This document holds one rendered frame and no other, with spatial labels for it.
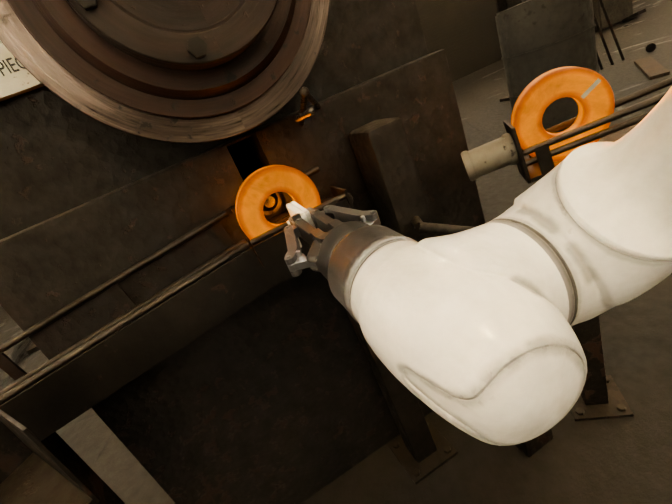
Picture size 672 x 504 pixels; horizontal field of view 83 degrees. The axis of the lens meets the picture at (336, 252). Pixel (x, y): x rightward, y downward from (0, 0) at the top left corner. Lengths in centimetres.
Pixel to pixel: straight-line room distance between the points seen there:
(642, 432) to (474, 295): 93
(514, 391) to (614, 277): 13
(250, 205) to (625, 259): 54
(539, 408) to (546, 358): 3
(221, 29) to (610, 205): 48
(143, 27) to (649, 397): 122
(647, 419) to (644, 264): 87
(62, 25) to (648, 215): 63
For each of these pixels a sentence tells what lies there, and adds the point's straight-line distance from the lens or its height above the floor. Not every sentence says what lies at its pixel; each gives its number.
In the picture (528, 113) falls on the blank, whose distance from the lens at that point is 77.
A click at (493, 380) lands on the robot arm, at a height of 74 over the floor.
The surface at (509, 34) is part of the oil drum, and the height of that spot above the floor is 73.
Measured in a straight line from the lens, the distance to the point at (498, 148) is 77.
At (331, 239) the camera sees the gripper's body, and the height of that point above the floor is 76.
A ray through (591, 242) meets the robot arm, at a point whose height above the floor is 75.
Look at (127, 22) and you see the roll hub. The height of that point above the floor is 105.
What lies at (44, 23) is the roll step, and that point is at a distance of 66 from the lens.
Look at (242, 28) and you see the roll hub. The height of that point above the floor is 100.
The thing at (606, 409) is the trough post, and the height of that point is 1.
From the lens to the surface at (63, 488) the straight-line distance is 61.
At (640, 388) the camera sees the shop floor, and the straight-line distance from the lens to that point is 122.
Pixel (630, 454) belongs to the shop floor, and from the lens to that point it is 110.
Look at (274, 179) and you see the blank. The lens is 68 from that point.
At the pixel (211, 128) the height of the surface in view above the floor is 90.
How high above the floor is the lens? 90
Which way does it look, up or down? 23 degrees down
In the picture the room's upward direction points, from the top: 23 degrees counter-clockwise
